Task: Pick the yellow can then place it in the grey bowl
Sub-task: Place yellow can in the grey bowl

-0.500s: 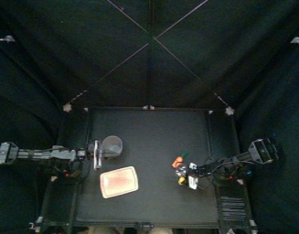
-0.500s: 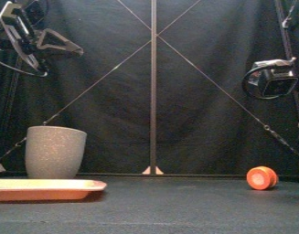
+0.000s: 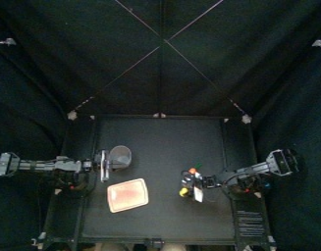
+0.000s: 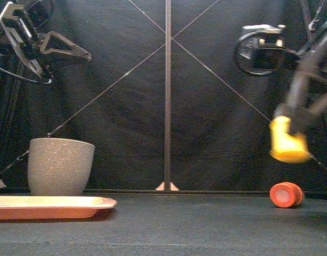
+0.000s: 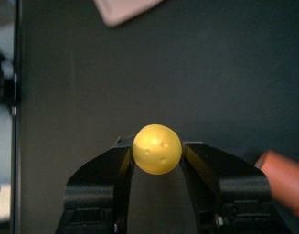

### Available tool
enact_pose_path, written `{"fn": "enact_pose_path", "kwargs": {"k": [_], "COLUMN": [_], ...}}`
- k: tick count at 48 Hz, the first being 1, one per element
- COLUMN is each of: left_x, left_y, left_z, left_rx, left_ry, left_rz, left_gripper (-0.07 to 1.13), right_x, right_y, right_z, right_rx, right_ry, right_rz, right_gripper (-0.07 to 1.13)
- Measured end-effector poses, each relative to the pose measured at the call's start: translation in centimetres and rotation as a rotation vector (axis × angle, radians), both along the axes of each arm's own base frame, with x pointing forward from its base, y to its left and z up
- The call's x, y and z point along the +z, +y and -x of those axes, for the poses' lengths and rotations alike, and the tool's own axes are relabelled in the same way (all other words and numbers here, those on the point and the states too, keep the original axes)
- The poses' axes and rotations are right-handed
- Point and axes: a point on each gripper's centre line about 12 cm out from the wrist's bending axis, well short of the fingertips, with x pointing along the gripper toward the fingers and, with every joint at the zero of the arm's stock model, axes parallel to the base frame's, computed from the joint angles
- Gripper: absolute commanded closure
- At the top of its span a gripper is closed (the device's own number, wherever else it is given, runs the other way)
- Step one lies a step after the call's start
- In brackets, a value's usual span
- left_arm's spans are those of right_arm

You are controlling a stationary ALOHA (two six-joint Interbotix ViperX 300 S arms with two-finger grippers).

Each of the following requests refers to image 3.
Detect orange toy carrot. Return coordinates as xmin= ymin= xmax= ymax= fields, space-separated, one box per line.
xmin=187 ymin=163 xmax=203 ymax=176

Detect pink rectangular tray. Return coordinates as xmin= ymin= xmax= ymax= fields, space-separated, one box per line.
xmin=105 ymin=177 xmax=151 ymax=214

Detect white printed label sticker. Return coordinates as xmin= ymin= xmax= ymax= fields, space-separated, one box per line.
xmin=235 ymin=209 xmax=264 ymax=240

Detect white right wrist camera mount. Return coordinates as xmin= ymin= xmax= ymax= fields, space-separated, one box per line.
xmin=192 ymin=186 xmax=204 ymax=203

